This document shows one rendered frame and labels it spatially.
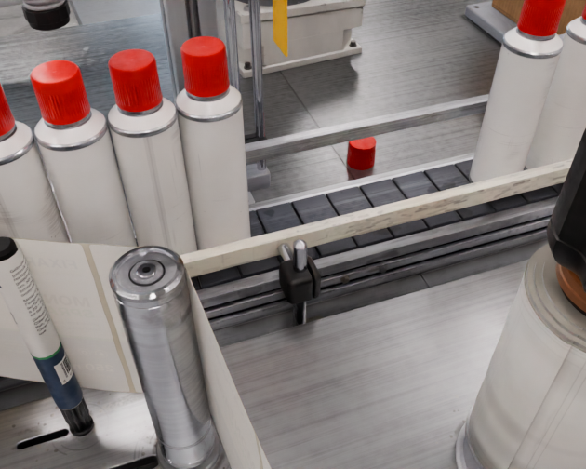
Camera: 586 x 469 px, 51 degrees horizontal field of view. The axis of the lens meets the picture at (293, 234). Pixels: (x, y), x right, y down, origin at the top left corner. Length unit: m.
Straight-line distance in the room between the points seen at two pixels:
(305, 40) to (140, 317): 0.70
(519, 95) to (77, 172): 0.39
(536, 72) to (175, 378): 0.41
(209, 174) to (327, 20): 0.51
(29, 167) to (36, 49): 0.63
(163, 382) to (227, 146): 0.21
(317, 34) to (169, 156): 0.53
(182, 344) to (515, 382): 0.18
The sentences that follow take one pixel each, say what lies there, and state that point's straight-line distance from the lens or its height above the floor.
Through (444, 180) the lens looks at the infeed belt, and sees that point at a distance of 0.69.
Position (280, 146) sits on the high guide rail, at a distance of 0.58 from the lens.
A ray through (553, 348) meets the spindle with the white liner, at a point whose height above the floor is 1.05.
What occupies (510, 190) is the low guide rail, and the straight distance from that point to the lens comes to 0.65.
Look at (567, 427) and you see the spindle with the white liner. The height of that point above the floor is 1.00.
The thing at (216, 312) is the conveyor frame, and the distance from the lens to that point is 0.57.
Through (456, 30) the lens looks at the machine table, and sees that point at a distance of 1.12.
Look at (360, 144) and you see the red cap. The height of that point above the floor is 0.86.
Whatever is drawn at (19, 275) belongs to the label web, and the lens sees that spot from 0.37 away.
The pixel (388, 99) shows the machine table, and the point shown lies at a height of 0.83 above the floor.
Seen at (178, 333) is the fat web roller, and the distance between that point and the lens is 0.34.
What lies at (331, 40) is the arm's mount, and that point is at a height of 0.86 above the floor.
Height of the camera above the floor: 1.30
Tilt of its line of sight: 44 degrees down
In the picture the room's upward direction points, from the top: straight up
